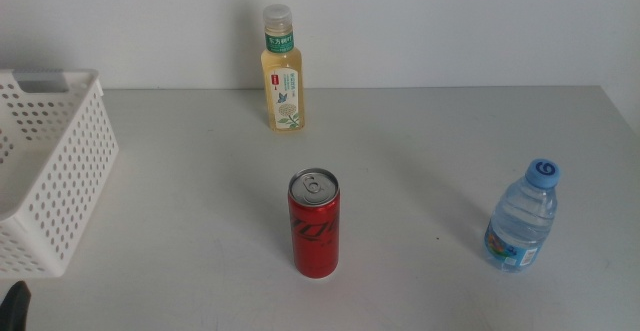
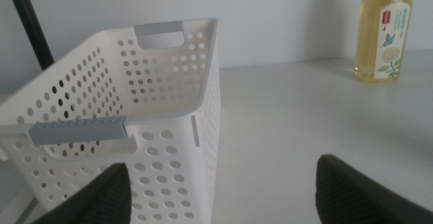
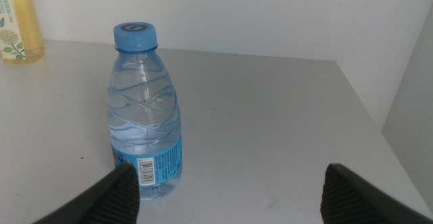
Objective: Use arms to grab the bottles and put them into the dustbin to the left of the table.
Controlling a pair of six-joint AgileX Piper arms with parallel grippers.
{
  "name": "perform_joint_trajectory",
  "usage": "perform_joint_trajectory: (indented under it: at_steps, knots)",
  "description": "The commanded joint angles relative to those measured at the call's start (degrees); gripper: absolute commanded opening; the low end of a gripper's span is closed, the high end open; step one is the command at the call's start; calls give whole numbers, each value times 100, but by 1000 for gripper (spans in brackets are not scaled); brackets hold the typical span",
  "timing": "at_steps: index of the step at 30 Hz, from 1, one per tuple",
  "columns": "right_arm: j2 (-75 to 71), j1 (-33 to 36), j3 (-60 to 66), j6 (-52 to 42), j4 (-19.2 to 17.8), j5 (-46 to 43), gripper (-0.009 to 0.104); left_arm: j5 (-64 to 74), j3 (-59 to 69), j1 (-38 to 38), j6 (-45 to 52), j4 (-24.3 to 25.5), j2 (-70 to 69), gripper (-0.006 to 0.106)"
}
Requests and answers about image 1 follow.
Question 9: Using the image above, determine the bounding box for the clear water bottle blue cap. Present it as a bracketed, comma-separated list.
[482, 158, 562, 274]

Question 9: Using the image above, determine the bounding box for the red soda can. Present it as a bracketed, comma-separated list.
[287, 167, 341, 280]

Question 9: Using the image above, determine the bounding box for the white perforated plastic basket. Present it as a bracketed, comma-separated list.
[0, 68, 120, 279]

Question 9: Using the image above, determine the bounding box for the yellow tea bottle green label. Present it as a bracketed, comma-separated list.
[260, 3, 306, 133]

